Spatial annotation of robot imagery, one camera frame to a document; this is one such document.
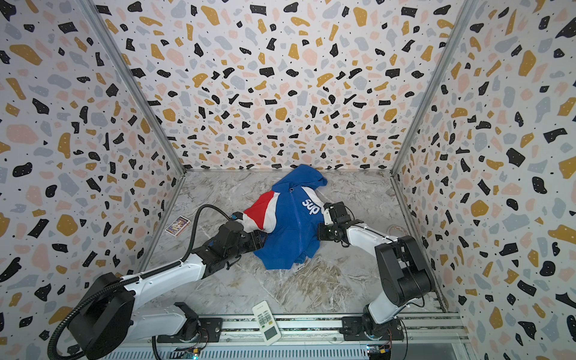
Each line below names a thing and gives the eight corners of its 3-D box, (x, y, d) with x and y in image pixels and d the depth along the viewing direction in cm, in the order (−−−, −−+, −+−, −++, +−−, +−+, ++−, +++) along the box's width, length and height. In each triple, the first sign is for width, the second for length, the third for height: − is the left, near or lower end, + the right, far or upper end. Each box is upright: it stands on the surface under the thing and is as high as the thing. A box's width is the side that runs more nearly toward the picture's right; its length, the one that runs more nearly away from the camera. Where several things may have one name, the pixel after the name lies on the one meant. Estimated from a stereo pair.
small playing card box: (167, 232, 100) (164, 229, 98) (182, 217, 105) (180, 214, 103) (176, 237, 98) (174, 235, 96) (192, 222, 103) (190, 219, 101)
